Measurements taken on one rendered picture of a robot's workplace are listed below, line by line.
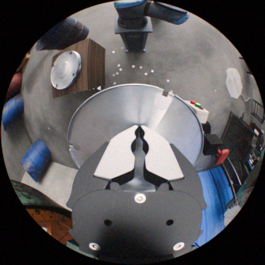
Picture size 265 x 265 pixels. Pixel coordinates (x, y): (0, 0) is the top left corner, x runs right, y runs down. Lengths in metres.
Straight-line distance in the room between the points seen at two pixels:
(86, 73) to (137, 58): 0.49
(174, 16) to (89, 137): 0.45
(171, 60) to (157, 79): 0.25
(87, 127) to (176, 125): 0.14
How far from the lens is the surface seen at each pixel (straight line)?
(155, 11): 0.40
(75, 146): 0.21
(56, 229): 0.61
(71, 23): 0.98
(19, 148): 3.44
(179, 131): 0.16
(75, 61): 0.66
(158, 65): 0.93
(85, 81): 0.64
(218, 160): 0.39
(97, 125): 0.15
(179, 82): 0.99
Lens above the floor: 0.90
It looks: 58 degrees down
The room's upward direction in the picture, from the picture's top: 175 degrees counter-clockwise
